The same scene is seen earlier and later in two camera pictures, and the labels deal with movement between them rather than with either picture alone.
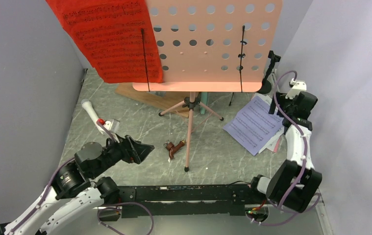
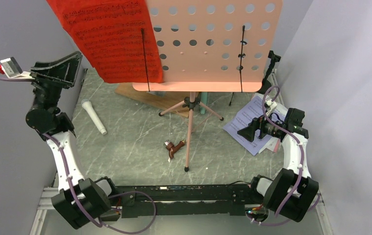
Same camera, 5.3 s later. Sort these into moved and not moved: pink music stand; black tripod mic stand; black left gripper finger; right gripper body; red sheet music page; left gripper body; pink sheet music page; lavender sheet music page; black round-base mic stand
Moved: left gripper body; right gripper body; black left gripper finger
Not moved: pink sheet music page; black round-base mic stand; lavender sheet music page; black tripod mic stand; red sheet music page; pink music stand
